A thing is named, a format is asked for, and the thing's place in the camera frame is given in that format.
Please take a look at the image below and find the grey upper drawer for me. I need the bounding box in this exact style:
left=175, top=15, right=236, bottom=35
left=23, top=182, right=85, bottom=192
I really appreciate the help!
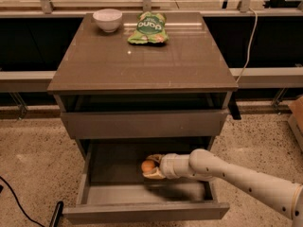
left=61, top=110, right=228, bottom=139

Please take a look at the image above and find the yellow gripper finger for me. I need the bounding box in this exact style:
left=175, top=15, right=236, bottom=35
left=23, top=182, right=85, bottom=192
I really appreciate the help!
left=146, top=154, right=164, bottom=164
left=143, top=166, right=165, bottom=180

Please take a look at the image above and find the grey drawer cabinet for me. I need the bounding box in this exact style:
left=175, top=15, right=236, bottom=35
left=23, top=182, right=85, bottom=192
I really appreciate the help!
left=46, top=11, right=239, bottom=159

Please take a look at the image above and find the green snack bag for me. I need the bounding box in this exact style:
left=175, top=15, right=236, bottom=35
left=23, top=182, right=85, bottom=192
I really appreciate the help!
left=128, top=11, right=169, bottom=44

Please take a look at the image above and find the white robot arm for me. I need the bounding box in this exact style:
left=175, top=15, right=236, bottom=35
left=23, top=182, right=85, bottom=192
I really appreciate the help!
left=141, top=148, right=303, bottom=227

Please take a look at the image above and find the orange fruit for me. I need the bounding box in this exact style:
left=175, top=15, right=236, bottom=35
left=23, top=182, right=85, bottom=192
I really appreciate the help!
left=141, top=160, right=156, bottom=173

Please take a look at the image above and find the cardboard box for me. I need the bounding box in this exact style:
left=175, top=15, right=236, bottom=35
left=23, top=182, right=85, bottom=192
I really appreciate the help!
left=288, top=96, right=303, bottom=151

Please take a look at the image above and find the black floor cable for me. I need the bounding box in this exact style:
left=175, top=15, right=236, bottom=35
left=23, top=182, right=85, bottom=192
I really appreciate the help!
left=0, top=175, right=47, bottom=227

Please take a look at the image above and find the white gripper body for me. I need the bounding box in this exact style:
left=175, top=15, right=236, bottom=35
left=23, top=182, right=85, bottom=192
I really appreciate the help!
left=160, top=153, right=193, bottom=179

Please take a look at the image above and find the white ceramic bowl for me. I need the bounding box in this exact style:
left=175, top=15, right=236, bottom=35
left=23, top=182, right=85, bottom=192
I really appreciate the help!
left=93, top=9, right=122, bottom=33

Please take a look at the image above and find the black object on floor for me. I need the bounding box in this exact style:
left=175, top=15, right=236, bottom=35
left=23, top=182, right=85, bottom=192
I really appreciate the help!
left=49, top=201, right=63, bottom=227

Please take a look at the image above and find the metal railing frame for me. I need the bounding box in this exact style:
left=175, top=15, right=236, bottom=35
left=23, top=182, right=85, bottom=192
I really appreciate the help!
left=0, top=0, right=303, bottom=112

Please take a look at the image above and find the open grey middle drawer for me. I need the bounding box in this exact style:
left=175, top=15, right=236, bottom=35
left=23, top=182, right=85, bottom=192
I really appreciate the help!
left=63, top=137, right=229, bottom=224

